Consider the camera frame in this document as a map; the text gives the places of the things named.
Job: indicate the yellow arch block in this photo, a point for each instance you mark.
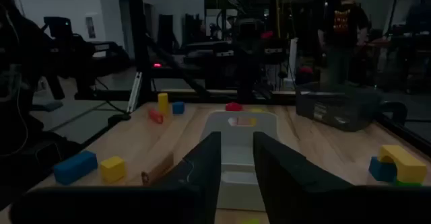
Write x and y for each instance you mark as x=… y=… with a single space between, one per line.
x=402 y=163

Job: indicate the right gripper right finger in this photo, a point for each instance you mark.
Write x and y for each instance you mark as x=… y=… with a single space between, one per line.
x=286 y=183

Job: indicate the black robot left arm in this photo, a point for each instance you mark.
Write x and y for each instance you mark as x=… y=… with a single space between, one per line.
x=247 y=69

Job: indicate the silver metal strut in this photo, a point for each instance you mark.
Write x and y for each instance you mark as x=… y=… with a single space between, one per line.
x=134 y=91

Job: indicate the blue cube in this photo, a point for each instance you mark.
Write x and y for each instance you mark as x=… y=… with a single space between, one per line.
x=178 y=107

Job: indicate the lime green block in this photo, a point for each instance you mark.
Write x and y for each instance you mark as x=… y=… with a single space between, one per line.
x=250 y=221

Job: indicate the yellow cube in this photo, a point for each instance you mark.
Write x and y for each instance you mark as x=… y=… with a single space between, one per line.
x=112 y=169

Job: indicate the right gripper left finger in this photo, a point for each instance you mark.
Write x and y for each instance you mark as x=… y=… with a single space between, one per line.
x=198 y=183

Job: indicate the plain wooden block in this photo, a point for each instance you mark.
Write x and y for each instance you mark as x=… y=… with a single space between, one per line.
x=156 y=172

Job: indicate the black robot station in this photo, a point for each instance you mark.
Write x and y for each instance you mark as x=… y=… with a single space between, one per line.
x=67 y=45

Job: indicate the red indicator light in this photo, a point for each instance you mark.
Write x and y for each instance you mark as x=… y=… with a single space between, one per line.
x=157 y=65

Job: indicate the red rectangular block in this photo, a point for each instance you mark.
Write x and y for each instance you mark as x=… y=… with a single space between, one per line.
x=233 y=107

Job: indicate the green cube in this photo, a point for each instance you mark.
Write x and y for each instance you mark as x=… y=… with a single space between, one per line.
x=407 y=183

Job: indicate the orange-red long block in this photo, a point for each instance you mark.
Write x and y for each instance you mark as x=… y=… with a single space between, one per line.
x=156 y=116

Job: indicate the person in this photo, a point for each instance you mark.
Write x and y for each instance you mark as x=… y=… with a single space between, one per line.
x=343 y=25

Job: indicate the yellow long block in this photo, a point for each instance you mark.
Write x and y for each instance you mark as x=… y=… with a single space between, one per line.
x=163 y=103

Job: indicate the blue rectangular block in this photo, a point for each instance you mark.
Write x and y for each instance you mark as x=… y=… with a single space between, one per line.
x=75 y=167
x=382 y=170

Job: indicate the white rectangular plastic bin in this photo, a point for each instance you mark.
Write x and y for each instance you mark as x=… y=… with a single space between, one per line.
x=237 y=150

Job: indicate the dark grey translucent bin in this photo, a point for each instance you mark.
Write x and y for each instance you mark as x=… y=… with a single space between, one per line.
x=336 y=109

